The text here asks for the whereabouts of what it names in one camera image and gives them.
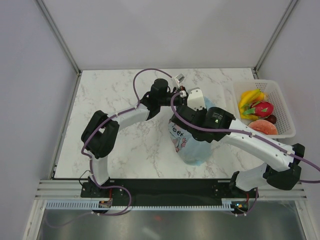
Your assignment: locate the light blue plastic bag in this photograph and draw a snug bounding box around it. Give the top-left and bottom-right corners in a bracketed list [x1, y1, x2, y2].
[168, 95, 217, 166]

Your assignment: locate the yellow fake banana bunch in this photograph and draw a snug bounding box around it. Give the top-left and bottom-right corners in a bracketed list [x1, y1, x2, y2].
[238, 89, 262, 121]

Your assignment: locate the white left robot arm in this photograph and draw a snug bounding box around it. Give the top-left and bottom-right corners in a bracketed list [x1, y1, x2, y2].
[81, 74, 188, 197]

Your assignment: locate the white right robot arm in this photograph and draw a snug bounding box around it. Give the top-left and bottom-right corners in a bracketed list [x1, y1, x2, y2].
[172, 105, 302, 197]

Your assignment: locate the red fake dragon fruit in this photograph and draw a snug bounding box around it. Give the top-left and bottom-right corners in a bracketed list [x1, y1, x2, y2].
[243, 101, 274, 118]

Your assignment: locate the orange fake peach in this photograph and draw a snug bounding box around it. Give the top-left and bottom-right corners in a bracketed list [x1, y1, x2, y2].
[257, 92, 268, 101]

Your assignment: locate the fake watermelon slice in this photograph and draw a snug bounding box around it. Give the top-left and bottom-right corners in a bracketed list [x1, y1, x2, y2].
[248, 119, 278, 135]

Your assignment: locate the dark purple fake plum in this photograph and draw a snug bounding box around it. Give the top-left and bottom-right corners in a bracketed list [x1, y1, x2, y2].
[265, 114, 277, 125]

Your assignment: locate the white plastic fruit basket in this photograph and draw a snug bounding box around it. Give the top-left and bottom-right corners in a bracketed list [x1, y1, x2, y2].
[231, 79, 296, 139]

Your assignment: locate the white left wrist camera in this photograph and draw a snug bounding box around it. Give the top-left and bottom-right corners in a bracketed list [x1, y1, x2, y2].
[171, 73, 185, 88]

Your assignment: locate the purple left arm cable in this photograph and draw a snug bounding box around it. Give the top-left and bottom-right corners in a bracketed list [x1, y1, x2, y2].
[81, 68, 176, 216]

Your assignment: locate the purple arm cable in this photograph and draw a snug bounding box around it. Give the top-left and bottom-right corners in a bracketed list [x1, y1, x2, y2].
[170, 91, 320, 217]
[81, 68, 176, 216]

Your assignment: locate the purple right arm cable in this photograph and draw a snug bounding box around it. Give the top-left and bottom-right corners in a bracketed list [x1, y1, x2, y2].
[170, 91, 320, 217]

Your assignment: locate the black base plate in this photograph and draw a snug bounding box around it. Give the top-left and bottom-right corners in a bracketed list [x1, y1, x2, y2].
[79, 177, 259, 207]

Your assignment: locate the white slotted cable duct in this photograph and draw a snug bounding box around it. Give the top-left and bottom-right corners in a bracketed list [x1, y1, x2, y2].
[45, 199, 234, 211]

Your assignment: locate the left aluminium corner post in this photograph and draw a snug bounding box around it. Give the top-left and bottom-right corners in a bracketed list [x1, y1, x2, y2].
[34, 0, 82, 76]

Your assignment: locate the aluminium corner post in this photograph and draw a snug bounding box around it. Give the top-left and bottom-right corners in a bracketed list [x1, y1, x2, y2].
[34, 0, 82, 76]
[251, 0, 300, 79]

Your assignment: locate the right aluminium corner post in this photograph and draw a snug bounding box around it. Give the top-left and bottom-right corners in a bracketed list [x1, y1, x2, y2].
[251, 0, 300, 79]

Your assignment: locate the aluminium frame rail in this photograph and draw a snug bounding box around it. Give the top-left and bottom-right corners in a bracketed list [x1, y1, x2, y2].
[35, 179, 307, 201]

